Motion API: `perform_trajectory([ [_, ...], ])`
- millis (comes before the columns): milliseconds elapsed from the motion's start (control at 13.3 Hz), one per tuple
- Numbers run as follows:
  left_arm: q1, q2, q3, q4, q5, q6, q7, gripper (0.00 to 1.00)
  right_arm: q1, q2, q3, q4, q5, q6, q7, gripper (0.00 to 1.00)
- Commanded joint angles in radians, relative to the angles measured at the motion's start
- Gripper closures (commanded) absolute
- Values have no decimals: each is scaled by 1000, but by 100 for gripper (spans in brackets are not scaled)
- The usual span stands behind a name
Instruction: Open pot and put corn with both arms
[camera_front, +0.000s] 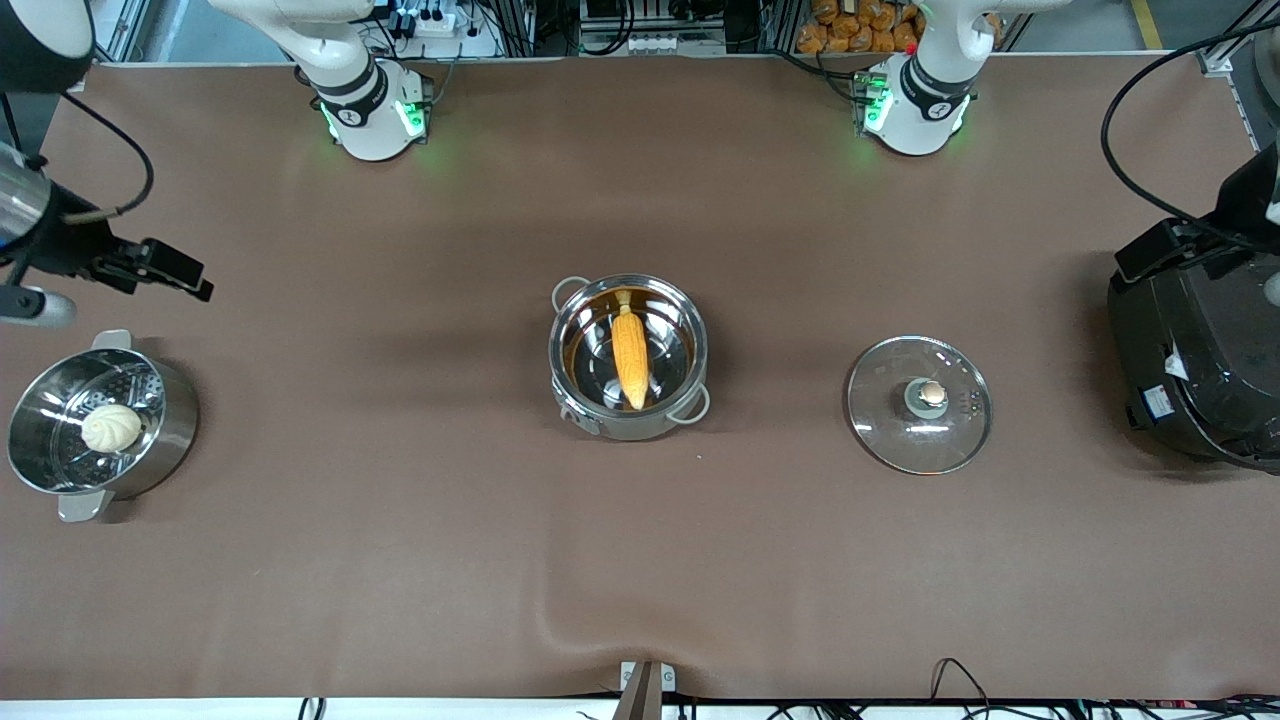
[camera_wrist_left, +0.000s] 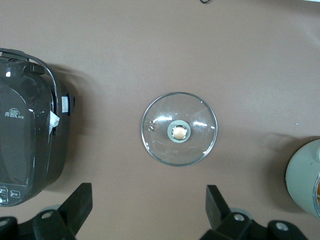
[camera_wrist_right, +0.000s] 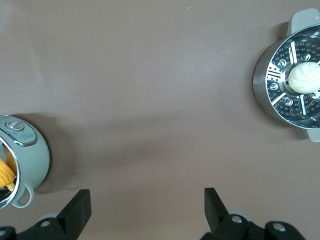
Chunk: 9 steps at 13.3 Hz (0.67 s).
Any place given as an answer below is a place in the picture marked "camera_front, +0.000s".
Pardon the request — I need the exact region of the aluminium frame profile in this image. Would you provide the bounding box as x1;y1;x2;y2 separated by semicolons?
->
1198;0;1280;76
90;0;136;66

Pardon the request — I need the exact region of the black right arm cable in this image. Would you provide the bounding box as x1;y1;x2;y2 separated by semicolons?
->
60;92;157;226

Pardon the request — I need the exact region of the yellow corn cob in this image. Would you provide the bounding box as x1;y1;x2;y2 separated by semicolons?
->
610;290;653;412

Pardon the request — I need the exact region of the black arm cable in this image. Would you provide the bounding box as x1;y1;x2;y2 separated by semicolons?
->
1100;20;1280;251
60;92;157;226

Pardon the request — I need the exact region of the black looped cable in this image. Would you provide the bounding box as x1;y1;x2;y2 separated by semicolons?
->
928;656;993;713

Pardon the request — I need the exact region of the black electric rice cooker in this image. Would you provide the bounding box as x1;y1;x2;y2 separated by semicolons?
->
1107;240;1280;473

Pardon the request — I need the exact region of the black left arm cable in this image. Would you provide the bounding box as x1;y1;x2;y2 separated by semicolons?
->
1100;20;1280;251

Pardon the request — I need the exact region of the white steamed bun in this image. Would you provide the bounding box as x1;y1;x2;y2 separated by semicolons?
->
80;404;143;453

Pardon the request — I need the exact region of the white power strip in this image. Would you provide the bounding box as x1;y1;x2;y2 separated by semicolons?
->
625;35;726;56
385;5;501;58

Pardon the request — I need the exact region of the stainless steel cooking pot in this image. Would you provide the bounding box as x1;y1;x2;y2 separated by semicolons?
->
548;272;713;443

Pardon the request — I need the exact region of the stainless steel steamer pot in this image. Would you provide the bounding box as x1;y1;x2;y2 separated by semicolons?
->
8;330;199;523

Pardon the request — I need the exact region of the glass pot lid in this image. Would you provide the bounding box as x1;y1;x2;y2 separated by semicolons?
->
847;335;993;476

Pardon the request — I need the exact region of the bag of orange breads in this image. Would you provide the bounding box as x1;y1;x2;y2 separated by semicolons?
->
797;0;923;54

